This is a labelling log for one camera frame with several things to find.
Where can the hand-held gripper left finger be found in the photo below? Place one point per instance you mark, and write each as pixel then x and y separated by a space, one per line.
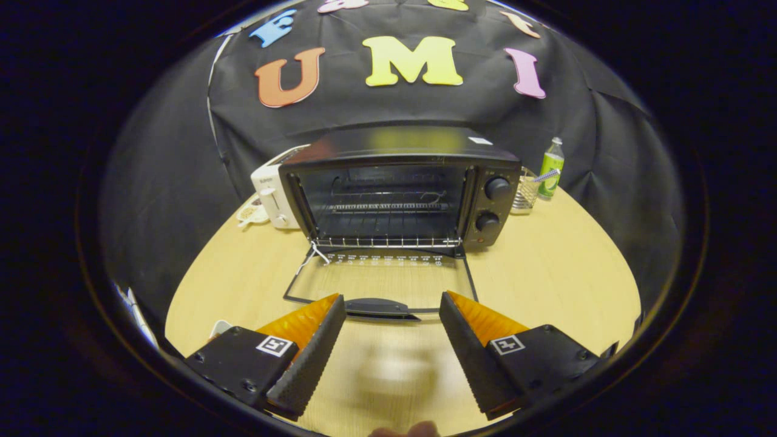
pixel 312 358

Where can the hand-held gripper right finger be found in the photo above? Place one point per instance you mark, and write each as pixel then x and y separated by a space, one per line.
pixel 473 358

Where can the black toaster oven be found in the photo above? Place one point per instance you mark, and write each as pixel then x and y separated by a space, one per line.
pixel 400 142

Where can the white slot toaster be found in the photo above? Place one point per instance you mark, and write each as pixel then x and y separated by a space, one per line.
pixel 270 188

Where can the white plate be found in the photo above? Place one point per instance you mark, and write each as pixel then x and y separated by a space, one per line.
pixel 220 329

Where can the white zip tie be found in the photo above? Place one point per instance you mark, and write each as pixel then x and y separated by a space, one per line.
pixel 320 252

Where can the small white saucer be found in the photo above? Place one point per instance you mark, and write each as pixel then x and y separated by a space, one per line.
pixel 252 213

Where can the clear ribbed glass cup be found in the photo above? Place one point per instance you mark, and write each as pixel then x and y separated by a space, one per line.
pixel 525 194

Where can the striped purple stick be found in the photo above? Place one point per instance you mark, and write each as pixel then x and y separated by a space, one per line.
pixel 548 175

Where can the green label plastic bottle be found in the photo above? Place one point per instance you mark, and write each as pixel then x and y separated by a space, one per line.
pixel 551 170

